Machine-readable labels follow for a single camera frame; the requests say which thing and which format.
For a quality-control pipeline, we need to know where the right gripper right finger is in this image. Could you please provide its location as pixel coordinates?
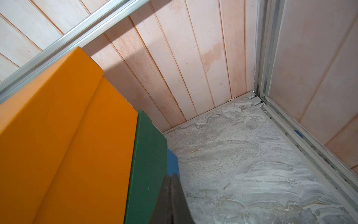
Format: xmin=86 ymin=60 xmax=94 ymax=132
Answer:
xmin=171 ymin=174 xmax=194 ymax=224

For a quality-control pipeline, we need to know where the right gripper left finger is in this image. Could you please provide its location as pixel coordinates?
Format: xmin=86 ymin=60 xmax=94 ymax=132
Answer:
xmin=149 ymin=175 xmax=172 ymax=224

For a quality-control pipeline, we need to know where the green shoebox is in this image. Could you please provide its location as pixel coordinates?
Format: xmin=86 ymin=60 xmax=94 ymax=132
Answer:
xmin=124 ymin=110 xmax=167 ymax=224

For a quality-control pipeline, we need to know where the orange shoebox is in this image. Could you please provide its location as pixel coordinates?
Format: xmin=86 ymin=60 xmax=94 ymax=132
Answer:
xmin=1 ymin=48 xmax=138 ymax=224

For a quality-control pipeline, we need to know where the blue shoebox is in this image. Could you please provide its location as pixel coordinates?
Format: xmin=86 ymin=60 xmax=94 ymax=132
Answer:
xmin=167 ymin=148 xmax=180 ymax=178

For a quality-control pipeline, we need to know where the horizontal aluminium wall rail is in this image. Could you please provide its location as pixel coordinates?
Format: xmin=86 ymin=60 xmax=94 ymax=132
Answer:
xmin=1 ymin=0 xmax=148 ymax=103

